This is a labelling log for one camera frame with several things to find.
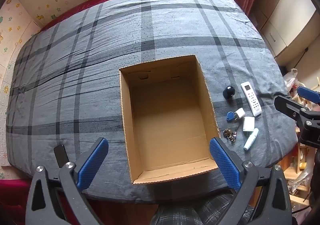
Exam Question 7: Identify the red padded bed frame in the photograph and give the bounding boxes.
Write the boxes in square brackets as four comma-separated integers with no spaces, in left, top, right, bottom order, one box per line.
[0,179,33,225]

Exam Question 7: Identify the wooden shelf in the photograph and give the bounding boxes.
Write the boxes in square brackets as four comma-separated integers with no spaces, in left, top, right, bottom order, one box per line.
[282,127,315,205]

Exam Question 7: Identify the white plastic bag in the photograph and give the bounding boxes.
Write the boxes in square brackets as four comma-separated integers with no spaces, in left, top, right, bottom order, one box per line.
[283,68,300,93]

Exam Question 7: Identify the black phone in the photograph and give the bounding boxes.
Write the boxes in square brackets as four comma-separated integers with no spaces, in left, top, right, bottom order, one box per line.
[54,144,70,168]

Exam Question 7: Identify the beige cabinet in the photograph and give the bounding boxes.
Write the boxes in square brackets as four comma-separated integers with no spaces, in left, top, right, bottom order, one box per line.
[250,0,320,59]

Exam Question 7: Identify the person's plaid trousers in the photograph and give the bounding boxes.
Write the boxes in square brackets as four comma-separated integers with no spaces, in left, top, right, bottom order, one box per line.
[150,191,253,225]

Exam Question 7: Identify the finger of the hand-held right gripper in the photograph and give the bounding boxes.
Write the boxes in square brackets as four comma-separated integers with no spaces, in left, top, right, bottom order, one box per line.
[274,95,320,128]
[297,85,320,105]

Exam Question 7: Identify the white remote control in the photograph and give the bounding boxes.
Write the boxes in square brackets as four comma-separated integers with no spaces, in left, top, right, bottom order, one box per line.
[240,82,262,117]

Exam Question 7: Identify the black round knob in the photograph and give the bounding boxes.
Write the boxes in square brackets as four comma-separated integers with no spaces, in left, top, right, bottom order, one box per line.
[222,85,236,100]

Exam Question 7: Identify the grey plaid blanket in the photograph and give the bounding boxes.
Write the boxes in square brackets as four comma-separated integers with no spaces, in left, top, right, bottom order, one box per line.
[5,0,297,205]

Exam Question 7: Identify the pale green tube bottle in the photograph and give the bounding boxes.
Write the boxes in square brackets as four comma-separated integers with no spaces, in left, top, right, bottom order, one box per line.
[244,128,259,151]

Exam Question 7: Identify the cardboard box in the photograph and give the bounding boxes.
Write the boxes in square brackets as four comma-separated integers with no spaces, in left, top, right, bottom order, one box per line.
[119,55,220,185]

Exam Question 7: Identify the wooden bed side board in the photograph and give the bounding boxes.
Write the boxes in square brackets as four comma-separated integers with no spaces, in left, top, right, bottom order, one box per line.
[60,190,160,225]

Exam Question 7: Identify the metal key bunch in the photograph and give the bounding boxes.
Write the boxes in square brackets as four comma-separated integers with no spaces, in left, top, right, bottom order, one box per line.
[222,127,238,142]

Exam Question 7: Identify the large white charger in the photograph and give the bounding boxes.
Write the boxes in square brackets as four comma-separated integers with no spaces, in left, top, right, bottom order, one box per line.
[242,116,255,133]

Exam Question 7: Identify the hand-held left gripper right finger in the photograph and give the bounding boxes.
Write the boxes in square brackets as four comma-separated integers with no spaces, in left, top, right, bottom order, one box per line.
[209,137,293,225]

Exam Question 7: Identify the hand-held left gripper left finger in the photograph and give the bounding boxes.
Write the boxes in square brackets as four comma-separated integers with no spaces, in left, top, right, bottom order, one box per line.
[25,137,109,225]

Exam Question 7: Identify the small white charger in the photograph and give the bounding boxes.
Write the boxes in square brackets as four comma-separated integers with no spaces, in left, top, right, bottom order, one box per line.
[235,108,247,121]

